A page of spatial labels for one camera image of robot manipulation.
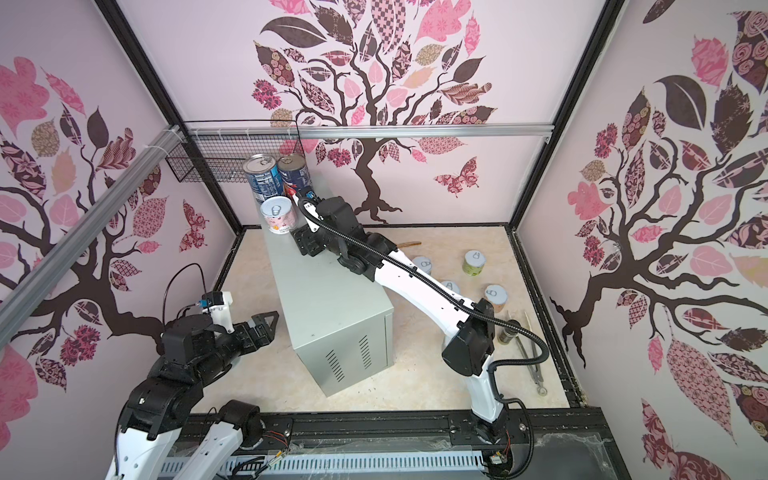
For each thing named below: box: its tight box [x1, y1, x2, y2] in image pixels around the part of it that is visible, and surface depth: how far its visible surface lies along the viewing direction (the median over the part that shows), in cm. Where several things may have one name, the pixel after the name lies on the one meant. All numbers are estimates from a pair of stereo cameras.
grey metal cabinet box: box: [259, 197, 393, 397], surface depth 61 cm
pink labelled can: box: [260, 196, 295, 235], surface depth 71 cm
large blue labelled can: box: [243, 154, 284, 201], surface depth 75 cm
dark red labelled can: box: [278, 154, 311, 192], surface depth 76 cm
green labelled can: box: [462, 250, 486, 277], surface depth 106 cm
